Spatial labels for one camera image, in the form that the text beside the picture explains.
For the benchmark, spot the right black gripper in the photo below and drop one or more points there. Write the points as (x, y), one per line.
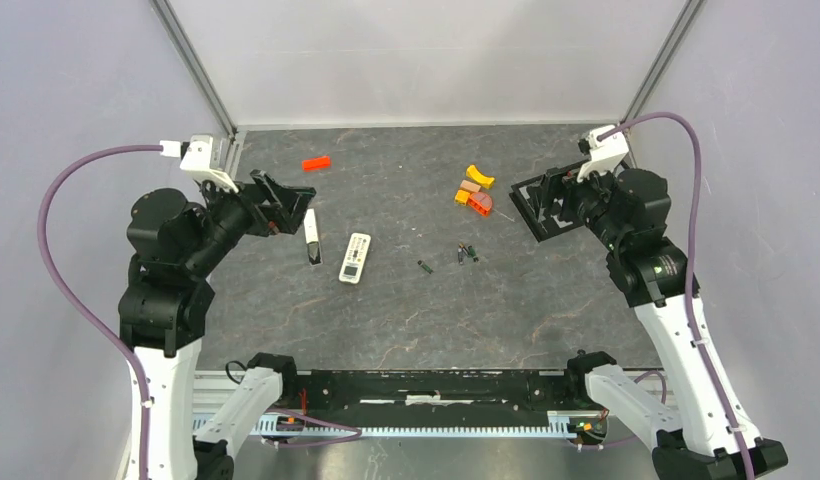
(572, 187)

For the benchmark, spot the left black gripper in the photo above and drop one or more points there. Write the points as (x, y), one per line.
(274, 215)

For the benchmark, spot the beige remote control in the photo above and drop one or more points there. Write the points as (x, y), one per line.
(354, 258)

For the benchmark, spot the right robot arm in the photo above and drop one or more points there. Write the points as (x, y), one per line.
(707, 434)

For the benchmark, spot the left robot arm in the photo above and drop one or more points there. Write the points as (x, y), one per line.
(177, 244)

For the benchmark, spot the white and black stick remote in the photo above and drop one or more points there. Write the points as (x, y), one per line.
(312, 239)

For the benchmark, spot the black white checkerboard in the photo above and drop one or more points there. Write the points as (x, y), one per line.
(556, 202)

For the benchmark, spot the orange semicircle block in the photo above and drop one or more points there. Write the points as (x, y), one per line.
(482, 203)

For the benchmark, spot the red rectangular block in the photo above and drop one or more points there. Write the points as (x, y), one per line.
(316, 163)

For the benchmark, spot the tan small block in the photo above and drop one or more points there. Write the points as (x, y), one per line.
(469, 186)

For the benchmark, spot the yellow small block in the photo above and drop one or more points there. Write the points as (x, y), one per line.
(462, 197)

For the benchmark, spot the yellow curved block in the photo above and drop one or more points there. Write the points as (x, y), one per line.
(477, 177)

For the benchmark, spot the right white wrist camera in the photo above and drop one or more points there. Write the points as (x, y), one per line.
(604, 152)

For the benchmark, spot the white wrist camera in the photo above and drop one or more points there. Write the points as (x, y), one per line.
(199, 158)
(604, 152)

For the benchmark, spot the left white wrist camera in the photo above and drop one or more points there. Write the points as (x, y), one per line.
(199, 158)

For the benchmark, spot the left aluminium frame post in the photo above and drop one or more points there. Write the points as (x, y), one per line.
(190, 58)

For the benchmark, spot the aluminium frame post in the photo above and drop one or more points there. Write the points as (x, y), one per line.
(190, 58)
(688, 14)

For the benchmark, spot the grey slotted cable duct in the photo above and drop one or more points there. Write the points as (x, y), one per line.
(555, 428)

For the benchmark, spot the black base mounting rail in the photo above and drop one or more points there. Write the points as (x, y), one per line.
(435, 399)

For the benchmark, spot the right aluminium frame post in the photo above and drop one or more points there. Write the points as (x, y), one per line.
(688, 14)

